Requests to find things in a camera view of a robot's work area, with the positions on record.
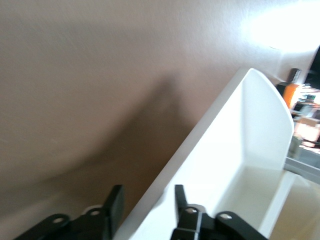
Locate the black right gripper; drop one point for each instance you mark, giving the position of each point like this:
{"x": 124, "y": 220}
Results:
{"x": 315, "y": 67}

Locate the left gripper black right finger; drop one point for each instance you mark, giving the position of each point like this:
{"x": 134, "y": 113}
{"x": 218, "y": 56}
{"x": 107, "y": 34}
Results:
{"x": 190, "y": 225}

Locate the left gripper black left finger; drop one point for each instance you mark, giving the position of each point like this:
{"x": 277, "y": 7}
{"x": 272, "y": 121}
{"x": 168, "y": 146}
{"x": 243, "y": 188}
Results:
{"x": 113, "y": 212}

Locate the white plastic drawer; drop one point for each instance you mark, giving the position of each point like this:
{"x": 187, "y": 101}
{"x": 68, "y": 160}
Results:
{"x": 225, "y": 150}

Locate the orange button box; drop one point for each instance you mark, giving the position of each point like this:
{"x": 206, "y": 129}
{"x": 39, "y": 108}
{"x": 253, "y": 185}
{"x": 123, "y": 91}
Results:
{"x": 291, "y": 96}

